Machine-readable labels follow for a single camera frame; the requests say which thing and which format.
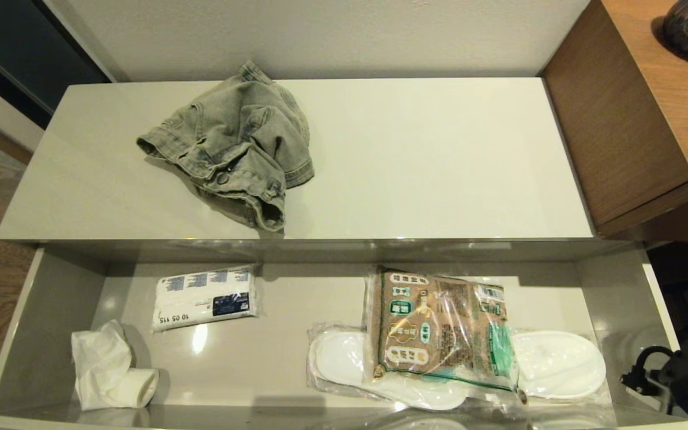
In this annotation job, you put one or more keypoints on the grey washed denim jeans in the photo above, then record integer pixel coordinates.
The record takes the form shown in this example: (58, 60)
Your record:
(242, 143)

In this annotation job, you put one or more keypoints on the beige glossy cabinet drawer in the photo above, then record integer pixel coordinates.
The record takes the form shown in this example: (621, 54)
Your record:
(296, 358)

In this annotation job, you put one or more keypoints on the beige glossy low cabinet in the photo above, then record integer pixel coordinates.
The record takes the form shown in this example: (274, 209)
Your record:
(415, 161)

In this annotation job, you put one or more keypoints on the white slippers in plastic bag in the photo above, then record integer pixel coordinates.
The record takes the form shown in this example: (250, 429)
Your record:
(559, 364)
(341, 358)

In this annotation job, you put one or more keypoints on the brown rice bag green print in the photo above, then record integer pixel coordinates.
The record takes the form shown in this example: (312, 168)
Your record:
(439, 328)

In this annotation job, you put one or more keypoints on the white tissue pack blue print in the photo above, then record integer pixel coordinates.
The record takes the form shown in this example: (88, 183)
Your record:
(206, 295)

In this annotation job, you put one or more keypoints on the brown wooden desk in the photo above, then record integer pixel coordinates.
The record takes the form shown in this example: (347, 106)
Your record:
(619, 119)

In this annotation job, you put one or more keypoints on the dark glass door panel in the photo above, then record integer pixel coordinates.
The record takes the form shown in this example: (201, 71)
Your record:
(9, 48)

